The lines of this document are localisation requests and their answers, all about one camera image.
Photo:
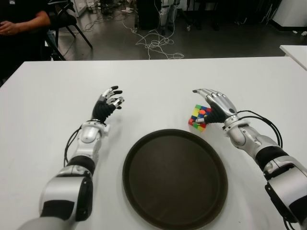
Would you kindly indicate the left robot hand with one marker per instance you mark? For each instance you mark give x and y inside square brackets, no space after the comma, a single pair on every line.
[102,111]

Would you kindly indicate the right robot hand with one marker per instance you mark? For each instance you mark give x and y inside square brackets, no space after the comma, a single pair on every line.
[223,105]

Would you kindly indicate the multicolour Rubik's cube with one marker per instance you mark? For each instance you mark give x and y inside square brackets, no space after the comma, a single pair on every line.
[199,112]

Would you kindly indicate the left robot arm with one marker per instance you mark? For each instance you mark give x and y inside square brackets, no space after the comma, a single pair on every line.
[63,189]

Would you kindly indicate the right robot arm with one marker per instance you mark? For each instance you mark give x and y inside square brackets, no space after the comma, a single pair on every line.
[247,139]

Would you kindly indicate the dark brown round plate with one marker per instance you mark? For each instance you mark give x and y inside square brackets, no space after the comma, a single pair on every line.
[175,182]

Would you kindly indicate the white side table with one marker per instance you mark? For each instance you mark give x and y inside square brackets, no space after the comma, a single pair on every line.
[296,54]

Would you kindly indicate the black folding chair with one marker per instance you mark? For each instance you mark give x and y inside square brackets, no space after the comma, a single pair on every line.
[64,20]

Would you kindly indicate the white glass display cabinet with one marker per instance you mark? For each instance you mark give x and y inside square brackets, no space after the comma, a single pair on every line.
[80,7]

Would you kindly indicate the silver humanoid robot legs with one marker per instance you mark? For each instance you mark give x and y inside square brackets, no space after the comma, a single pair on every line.
[168,14]

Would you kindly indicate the seated person in black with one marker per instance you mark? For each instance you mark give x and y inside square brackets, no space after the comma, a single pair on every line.
[19,40]

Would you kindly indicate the white cabinet with black base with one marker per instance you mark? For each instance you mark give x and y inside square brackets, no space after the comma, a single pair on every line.
[291,12]

